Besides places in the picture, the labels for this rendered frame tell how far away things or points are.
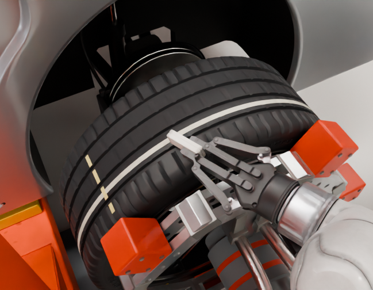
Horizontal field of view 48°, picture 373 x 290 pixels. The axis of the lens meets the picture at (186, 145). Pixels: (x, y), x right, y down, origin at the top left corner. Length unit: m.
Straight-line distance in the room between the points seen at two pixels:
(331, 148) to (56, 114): 1.82
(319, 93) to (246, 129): 1.76
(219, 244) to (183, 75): 0.38
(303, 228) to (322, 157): 0.24
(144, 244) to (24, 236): 0.61
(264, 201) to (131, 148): 0.29
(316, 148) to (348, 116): 1.63
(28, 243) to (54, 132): 1.15
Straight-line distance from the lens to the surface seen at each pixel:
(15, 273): 0.60
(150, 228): 0.78
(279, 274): 0.95
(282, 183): 0.65
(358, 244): 0.45
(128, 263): 0.74
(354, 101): 2.55
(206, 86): 0.84
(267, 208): 0.65
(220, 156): 0.70
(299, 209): 0.62
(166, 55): 1.16
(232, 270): 0.95
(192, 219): 0.75
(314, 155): 0.84
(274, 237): 0.87
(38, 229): 1.29
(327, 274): 0.43
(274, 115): 0.84
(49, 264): 1.17
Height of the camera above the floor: 1.80
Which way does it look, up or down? 55 degrees down
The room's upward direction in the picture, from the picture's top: straight up
